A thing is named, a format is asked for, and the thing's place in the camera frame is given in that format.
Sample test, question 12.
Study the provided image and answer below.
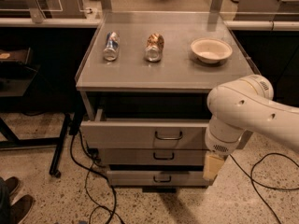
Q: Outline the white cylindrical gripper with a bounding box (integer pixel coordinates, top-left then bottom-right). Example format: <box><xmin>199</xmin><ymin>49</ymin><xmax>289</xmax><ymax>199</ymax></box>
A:
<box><xmin>203</xmin><ymin>116</ymin><xmax>244</xmax><ymax>181</ymax></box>

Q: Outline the grey top drawer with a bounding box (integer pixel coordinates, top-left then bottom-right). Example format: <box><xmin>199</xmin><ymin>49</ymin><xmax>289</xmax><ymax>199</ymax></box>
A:
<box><xmin>80</xmin><ymin>109</ymin><xmax>208</xmax><ymax>149</ymax></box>

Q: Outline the grey drawer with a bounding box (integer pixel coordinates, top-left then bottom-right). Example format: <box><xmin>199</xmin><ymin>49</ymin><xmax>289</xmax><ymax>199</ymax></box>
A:
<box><xmin>107</xmin><ymin>171</ymin><xmax>213</xmax><ymax>187</ymax></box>
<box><xmin>99</xmin><ymin>149</ymin><xmax>206</xmax><ymax>166</ymax></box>
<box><xmin>80</xmin><ymin>109</ymin><xmax>208</xmax><ymax>149</ymax></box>

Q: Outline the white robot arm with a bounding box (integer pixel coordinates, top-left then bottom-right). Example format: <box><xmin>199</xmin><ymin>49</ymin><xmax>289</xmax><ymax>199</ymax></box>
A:
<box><xmin>204</xmin><ymin>75</ymin><xmax>299</xmax><ymax>181</ymax></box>

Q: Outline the grey bottom drawer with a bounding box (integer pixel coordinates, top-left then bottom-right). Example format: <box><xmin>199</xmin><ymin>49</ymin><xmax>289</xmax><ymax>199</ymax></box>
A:
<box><xmin>107</xmin><ymin>171</ymin><xmax>213</xmax><ymax>187</ymax></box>

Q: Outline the grey middle drawer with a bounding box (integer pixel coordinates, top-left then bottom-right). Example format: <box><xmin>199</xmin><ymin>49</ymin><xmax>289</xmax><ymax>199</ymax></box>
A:
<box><xmin>99</xmin><ymin>149</ymin><xmax>206</xmax><ymax>166</ymax></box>

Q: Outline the grey drawer cabinet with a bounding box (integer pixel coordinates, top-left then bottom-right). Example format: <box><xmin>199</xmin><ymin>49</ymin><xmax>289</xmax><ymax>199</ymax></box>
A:
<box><xmin>77</xmin><ymin>12</ymin><xmax>254</xmax><ymax>175</ymax></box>

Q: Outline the white paper bowl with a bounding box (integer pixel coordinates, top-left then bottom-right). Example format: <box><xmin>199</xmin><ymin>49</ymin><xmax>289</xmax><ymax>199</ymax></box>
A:
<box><xmin>191</xmin><ymin>38</ymin><xmax>233</xmax><ymax>63</ymax></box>

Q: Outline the orange brown soda can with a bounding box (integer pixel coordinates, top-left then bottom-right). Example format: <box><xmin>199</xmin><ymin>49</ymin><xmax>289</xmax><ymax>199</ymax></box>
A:
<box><xmin>145</xmin><ymin>34</ymin><xmax>164</xmax><ymax>62</ymax></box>

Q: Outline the blue silver soda can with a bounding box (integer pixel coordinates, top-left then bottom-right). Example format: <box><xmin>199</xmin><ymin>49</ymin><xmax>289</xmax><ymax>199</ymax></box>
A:
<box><xmin>103</xmin><ymin>32</ymin><xmax>120</xmax><ymax>62</ymax></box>

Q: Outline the dark shoe lower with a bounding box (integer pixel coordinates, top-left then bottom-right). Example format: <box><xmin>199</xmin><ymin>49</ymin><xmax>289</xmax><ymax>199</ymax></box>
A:
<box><xmin>9</xmin><ymin>194</ymin><xmax>34</xmax><ymax>224</ymax></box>

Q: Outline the dark shoe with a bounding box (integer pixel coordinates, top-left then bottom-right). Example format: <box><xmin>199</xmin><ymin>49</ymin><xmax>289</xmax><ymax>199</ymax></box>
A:
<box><xmin>5</xmin><ymin>176</ymin><xmax>20</xmax><ymax>196</ymax></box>
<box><xmin>9</xmin><ymin>194</ymin><xmax>34</xmax><ymax>224</ymax></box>

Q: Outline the dark shoe upper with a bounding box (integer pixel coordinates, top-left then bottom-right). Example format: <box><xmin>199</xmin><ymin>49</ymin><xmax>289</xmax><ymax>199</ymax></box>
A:
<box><xmin>5</xmin><ymin>176</ymin><xmax>20</xmax><ymax>196</ymax></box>

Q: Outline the black floor cable right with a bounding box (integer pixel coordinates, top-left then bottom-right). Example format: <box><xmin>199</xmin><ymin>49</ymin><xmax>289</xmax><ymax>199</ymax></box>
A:
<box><xmin>229</xmin><ymin>152</ymin><xmax>299</xmax><ymax>224</ymax></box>

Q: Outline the black floor cable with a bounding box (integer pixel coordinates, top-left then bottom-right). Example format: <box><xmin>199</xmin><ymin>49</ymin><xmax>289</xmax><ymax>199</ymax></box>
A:
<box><xmin>69</xmin><ymin>126</ymin><xmax>126</xmax><ymax>224</ymax></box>
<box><xmin>229</xmin><ymin>152</ymin><xmax>299</xmax><ymax>224</ymax></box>

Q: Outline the black floor cable left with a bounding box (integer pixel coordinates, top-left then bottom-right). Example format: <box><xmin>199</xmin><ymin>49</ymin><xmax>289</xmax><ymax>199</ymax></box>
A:
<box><xmin>69</xmin><ymin>126</ymin><xmax>126</xmax><ymax>224</ymax></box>

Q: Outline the black table frame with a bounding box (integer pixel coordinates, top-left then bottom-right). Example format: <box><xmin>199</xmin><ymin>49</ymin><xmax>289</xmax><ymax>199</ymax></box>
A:
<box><xmin>0</xmin><ymin>63</ymin><xmax>87</xmax><ymax>179</ymax></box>

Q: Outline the white horizontal rail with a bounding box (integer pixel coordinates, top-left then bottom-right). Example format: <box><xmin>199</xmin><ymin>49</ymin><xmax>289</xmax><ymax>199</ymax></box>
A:
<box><xmin>0</xmin><ymin>18</ymin><xmax>299</xmax><ymax>32</ymax></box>

